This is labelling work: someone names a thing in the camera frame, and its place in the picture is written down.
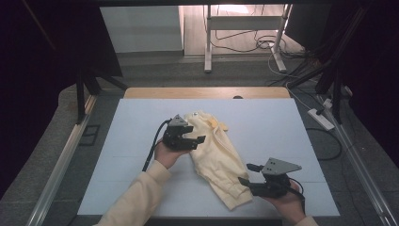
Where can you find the aluminium floor rail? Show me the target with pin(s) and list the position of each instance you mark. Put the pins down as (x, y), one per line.
(59, 166)
(360, 169)

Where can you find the white cabinet panel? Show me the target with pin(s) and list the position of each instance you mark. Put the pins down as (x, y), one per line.
(141, 28)

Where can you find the black table grommet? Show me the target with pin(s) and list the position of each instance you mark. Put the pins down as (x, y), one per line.
(237, 97)

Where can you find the black curtain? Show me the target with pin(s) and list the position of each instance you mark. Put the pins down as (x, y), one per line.
(379, 78)
(31, 78)

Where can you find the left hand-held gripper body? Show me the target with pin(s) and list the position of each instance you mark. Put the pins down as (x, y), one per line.
(175, 139)

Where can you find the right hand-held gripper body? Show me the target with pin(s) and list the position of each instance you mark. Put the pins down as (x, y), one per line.
(276, 185)

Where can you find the black floor plate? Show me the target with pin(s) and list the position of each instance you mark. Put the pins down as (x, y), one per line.
(89, 135)

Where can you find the black metal stand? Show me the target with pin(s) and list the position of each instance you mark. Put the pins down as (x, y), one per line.
(80, 94)
(337, 94)

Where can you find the cream baby pants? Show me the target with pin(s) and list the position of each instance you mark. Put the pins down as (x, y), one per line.
(216, 160)

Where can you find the white power strip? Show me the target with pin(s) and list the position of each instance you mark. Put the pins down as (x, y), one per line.
(320, 119)

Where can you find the white plug adapter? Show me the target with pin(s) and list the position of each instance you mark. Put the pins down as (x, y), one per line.
(327, 103)

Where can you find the person's left hand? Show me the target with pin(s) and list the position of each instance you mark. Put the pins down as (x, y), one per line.
(167, 155)

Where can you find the white metal stand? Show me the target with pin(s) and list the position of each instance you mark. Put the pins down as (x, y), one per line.
(241, 22)

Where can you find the light blue table mat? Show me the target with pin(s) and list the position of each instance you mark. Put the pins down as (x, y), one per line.
(266, 132)

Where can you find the person's right hand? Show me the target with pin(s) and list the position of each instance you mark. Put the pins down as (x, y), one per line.
(290, 205)

